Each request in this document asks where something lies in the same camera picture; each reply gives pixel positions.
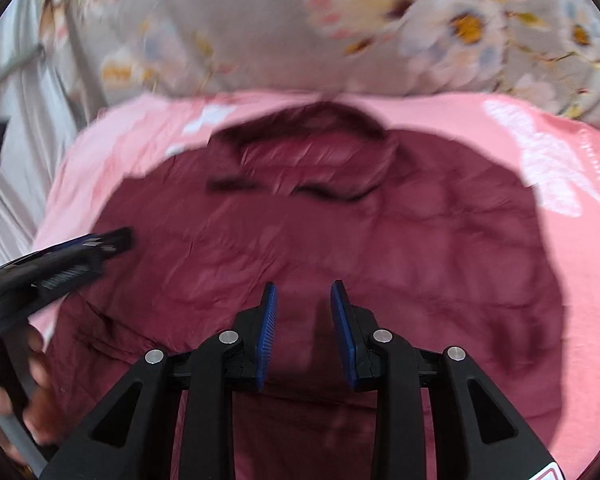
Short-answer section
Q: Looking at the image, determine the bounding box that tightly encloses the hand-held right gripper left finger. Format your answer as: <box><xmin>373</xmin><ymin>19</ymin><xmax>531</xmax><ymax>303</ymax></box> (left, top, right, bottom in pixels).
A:
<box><xmin>39</xmin><ymin>282</ymin><xmax>279</xmax><ymax>480</ymax></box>

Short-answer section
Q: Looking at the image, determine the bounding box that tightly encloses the white bed sheet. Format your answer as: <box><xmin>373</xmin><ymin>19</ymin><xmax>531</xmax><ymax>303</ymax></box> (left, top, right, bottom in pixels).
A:
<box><xmin>0</xmin><ymin>0</ymin><xmax>88</xmax><ymax>273</ymax></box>

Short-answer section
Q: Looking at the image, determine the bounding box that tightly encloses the maroon puffer jacket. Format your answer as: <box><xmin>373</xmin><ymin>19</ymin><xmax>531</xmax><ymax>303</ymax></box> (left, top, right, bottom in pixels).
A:
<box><xmin>42</xmin><ymin>101</ymin><xmax>567</xmax><ymax>480</ymax></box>

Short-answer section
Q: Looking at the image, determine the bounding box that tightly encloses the grey floral quilt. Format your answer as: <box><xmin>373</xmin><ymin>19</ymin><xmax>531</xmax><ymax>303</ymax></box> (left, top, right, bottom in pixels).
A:
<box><xmin>37</xmin><ymin>0</ymin><xmax>600</xmax><ymax>121</ymax></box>

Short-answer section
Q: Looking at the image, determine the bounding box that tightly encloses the pink printed blanket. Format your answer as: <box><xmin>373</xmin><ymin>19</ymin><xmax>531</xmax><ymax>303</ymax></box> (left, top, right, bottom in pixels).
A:
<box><xmin>30</xmin><ymin>87</ymin><xmax>600</xmax><ymax>480</ymax></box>

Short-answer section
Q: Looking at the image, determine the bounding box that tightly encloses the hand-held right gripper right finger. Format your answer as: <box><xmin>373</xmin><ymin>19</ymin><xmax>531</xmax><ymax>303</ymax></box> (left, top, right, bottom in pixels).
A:
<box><xmin>330</xmin><ymin>280</ymin><xmax>565</xmax><ymax>480</ymax></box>

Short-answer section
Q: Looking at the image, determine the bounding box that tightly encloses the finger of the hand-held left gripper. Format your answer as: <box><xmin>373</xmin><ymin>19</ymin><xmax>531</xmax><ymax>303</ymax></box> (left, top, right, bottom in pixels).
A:
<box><xmin>32</xmin><ymin>226</ymin><xmax>134</xmax><ymax>298</ymax></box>

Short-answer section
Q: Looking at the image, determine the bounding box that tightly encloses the person's left hand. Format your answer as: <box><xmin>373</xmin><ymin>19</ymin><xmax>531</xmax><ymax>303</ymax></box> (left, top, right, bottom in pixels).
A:
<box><xmin>0</xmin><ymin>329</ymin><xmax>61</xmax><ymax>453</ymax></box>

